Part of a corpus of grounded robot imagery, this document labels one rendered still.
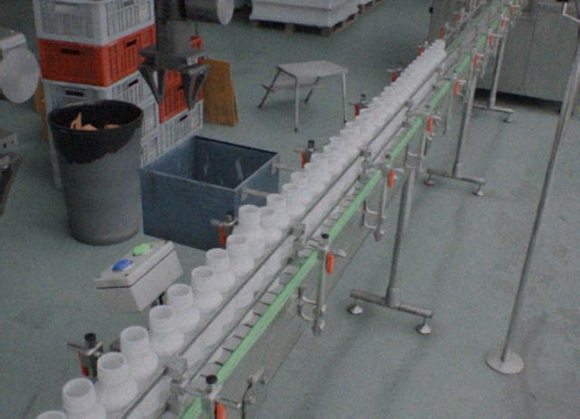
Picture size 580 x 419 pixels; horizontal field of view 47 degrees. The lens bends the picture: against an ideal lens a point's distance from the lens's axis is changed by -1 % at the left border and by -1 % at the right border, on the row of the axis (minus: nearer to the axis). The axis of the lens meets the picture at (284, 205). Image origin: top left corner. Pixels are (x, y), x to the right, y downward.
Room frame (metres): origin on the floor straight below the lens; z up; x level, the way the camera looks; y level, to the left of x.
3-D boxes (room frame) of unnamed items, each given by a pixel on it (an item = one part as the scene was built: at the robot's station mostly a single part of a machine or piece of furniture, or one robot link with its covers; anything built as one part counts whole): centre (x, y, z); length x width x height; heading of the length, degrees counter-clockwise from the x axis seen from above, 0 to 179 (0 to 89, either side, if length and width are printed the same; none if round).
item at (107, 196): (3.03, 0.93, 0.32); 0.45 x 0.45 x 0.64
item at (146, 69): (1.11, 0.22, 1.41); 0.07 x 0.07 x 0.09; 67
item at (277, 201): (1.16, 0.02, 1.08); 0.06 x 0.06 x 0.17
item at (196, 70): (1.10, 0.18, 1.41); 0.07 x 0.07 x 0.09; 67
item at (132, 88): (3.70, 1.08, 0.55); 0.61 x 0.41 x 0.22; 165
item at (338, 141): (1.49, -0.12, 1.08); 0.06 x 0.06 x 0.17
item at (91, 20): (3.70, 1.08, 1.00); 0.61 x 0.41 x 0.22; 165
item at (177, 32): (1.11, 0.20, 1.48); 0.10 x 0.07 x 0.07; 67
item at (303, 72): (4.97, -0.09, 0.21); 0.61 x 0.47 x 0.41; 31
